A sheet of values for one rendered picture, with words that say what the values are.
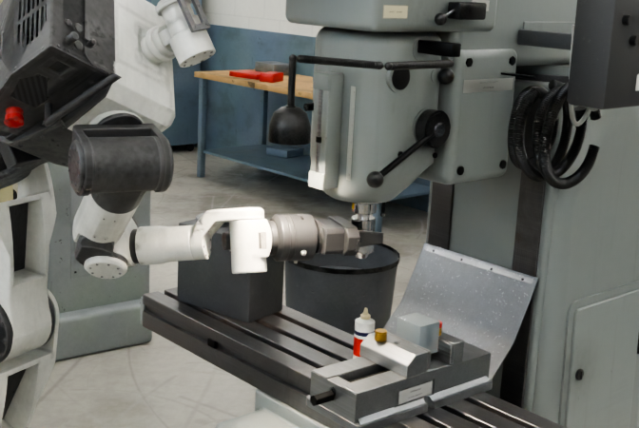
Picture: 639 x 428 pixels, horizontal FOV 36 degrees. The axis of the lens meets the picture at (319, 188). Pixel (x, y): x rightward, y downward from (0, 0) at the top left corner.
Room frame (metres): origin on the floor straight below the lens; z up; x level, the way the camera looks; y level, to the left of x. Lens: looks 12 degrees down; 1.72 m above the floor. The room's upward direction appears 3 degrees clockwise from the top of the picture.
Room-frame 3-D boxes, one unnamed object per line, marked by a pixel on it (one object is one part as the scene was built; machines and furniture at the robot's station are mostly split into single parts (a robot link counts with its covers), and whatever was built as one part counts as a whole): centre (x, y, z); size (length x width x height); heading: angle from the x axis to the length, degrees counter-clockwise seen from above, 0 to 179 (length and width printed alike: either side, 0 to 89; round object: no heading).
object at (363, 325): (1.87, -0.10, 1.02); 0.04 x 0.04 x 0.11
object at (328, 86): (1.76, -0.01, 1.44); 0.04 x 0.04 x 0.21; 43
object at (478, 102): (1.97, -0.23, 1.47); 0.24 x 0.19 x 0.26; 43
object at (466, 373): (1.70, -0.17, 1.02); 0.35 x 0.15 x 0.11; 130
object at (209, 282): (2.15, 0.19, 1.07); 0.22 x 0.12 x 0.20; 54
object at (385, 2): (1.87, -0.12, 1.68); 0.34 x 0.24 x 0.10; 133
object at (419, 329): (1.72, -0.19, 1.08); 0.06 x 0.05 x 0.06; 40
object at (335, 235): (1.80, 0.00, 1.23); 0.13 x 0.12 x 0.10; 21
